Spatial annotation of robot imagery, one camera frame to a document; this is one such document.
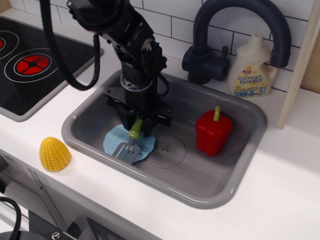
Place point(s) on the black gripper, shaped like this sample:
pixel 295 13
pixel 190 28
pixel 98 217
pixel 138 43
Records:
pixel 146 104

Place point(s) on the grey spatula green handle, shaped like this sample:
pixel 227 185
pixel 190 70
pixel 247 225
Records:
pixel 128 151

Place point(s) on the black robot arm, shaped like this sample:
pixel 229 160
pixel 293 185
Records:
pixel 142 85

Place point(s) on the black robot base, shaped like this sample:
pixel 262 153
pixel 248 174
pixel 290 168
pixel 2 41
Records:
pixel 40 229

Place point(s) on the light blue plate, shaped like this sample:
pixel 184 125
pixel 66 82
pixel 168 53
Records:
pixel 119 134

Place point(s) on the grey plastic sink basin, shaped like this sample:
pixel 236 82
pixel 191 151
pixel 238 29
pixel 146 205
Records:
pixel 176 167

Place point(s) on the red toy bell pepper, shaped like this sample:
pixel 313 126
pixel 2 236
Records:
pixel 212 131

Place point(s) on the dark grey faucet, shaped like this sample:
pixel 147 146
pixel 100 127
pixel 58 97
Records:
pixel 202 65

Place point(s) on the yellow toy corn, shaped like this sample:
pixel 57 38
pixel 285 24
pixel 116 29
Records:
pixel 53 154

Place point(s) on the black toy stove top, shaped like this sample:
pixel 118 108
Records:
pixel 29 75

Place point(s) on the cream cleanser bottle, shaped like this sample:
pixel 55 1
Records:
pixel 249 76

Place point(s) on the light wooden side panel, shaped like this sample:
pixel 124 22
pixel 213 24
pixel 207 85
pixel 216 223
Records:
pixel 304 56

